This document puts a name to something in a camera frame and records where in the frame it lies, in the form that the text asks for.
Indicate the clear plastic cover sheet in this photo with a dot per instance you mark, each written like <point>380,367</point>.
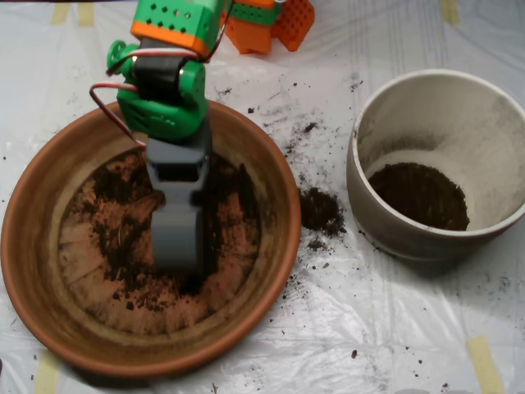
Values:
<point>369,308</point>

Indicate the beige masking tape strip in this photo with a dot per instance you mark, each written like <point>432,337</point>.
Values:
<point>486,365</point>
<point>47,375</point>
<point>60,14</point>
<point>86,15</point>
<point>450,11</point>

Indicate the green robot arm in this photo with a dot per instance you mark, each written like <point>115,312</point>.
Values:
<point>164,111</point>

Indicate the orange green robot base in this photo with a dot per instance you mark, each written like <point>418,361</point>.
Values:
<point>262,37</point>

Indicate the spilled soil pile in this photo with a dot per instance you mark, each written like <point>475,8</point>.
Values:
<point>322,211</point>

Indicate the dark soil heap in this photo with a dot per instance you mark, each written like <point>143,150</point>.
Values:
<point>119,246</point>

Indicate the white ceramic pot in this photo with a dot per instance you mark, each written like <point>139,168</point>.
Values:
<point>410,242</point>

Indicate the terracotta clay bowl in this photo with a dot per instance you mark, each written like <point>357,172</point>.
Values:
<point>33,287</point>

